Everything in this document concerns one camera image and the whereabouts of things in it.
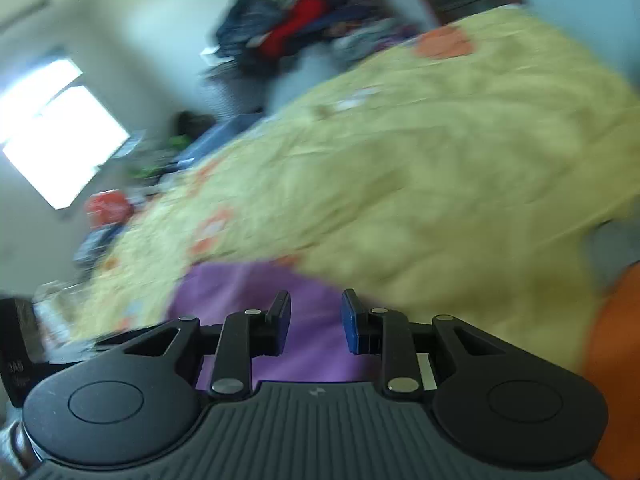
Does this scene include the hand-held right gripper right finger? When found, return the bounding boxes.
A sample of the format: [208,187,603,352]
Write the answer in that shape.
[341,289,531,402]

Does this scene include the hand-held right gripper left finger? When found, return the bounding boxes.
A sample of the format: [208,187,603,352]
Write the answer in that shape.
[95,290,292,402]

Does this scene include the purple sweater with red patches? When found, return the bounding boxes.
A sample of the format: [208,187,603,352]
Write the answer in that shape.
[167,260,388,394]

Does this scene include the pile of mixed clothes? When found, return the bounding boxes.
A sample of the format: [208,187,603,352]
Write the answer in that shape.
[215,0,421,68]

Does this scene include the dark blue cloth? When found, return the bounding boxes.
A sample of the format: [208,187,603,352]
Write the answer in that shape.
[74,225,122,267]

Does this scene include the red-orange bag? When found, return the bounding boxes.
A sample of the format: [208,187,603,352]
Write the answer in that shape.
[85,190,134,227]

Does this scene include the yellow floral bedspread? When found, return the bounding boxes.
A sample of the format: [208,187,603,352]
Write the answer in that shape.
[65,5,640,376]

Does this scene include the blue striped cloth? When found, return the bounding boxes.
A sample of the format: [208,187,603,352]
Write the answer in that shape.
[175,115,267,172]

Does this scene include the black and green item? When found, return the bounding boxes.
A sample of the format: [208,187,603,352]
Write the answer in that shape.
[172,110,217,147]

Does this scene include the bright window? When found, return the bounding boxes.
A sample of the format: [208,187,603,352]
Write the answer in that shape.
[0,57,132,210]

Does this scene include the grey cloth bundle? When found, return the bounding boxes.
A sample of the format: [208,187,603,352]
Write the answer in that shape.
[202,52,341,112]

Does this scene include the orange cloth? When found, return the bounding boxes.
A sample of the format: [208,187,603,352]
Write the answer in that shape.
[582,262,640,480]

